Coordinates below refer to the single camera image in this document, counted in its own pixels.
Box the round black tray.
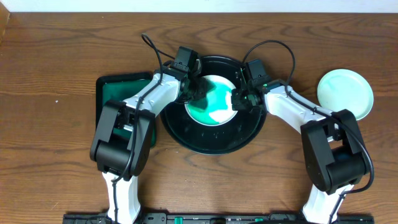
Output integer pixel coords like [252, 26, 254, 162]
[160, 55, 266, 155]

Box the mint green plate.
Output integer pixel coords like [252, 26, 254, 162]
[317, 68, 374, 120]

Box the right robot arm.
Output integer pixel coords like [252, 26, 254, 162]
[231, 60, 374, 223]

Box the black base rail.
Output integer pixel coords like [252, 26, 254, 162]
[62, 211, 375, 224]

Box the black rectangular water tray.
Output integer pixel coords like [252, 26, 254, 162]
[95, 72, 157, 149]

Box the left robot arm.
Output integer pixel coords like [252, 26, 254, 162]
[90, 47, 212, 223]

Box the white plate with green stain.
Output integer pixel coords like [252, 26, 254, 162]
[185, 75, 238, 126]

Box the yellow green sponge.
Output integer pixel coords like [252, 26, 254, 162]
[187, 97, 208, 111]

